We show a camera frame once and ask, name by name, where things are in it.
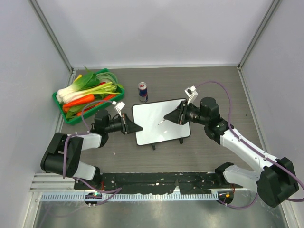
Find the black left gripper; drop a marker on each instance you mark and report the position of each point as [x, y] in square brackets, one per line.
[127, 126]

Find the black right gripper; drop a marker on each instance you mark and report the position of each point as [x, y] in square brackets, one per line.
[179, 114]

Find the white whiteboard black frame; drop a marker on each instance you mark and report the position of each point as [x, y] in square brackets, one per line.
[155, 129]

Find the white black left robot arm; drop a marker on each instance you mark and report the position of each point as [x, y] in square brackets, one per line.
[63, 153]

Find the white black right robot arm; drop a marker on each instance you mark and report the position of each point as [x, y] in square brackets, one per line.
[272, 179]

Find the Red Bull can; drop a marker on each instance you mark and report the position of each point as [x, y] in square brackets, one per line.
[143, 92]

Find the green celery stalks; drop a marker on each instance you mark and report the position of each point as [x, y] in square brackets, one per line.
[107, 88]

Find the green long beans bundle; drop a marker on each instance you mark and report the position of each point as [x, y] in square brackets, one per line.
[107, 77]

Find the bok choy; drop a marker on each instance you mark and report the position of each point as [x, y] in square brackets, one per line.
[80, 83]

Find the orange carrot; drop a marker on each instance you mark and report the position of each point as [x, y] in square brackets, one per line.
[80, 101]

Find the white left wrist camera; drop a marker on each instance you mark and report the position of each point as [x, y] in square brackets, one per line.
[118, 106]

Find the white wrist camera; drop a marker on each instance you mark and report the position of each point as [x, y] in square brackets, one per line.
[118, 106]
[192, 94]

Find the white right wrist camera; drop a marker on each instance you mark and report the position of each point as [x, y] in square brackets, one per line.
[192, 94]

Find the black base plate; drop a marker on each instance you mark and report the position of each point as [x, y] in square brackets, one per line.
[155, 183]

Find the white slotted cable duct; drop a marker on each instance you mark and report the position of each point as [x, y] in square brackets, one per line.
[90, 196]

